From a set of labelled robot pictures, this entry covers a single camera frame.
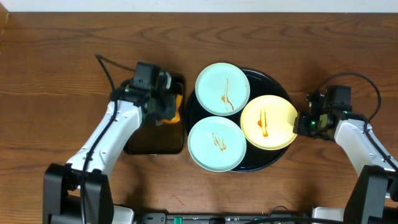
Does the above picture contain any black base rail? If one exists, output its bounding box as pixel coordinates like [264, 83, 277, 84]
[132, 211, 310, 224]

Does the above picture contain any black rectangular water tray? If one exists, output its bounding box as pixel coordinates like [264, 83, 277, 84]
[123, 75, 185, 155]

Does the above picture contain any yellow plate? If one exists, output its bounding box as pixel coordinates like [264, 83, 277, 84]
[240, 95, 297, 151]

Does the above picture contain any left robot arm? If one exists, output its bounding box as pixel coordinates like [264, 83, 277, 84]
[43, 86, 182, 223]

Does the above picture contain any light blue plate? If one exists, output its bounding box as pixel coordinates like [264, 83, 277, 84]
[195, 63, 251, 116]
[188, 116, 247, 172]

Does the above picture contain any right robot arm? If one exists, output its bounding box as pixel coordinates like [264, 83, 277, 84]
[293, 109, 397, 223]

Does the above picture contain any green and orange sponge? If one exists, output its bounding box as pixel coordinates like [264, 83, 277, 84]
[162, 95, 183, 124]

